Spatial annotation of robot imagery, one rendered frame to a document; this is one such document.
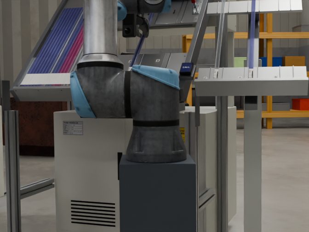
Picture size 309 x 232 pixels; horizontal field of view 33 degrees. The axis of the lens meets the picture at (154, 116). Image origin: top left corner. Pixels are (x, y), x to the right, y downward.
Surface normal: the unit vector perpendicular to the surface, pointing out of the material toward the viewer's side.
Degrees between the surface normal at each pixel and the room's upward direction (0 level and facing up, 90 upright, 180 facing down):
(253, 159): 90
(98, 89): 82
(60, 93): 134
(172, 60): 44
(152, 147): 73
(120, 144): 90
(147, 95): 90
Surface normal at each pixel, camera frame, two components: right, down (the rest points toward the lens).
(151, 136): -0.22, -0.25
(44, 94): -0.24, 0.74
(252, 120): -0.22, 0.06
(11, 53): 0.03, 0.06
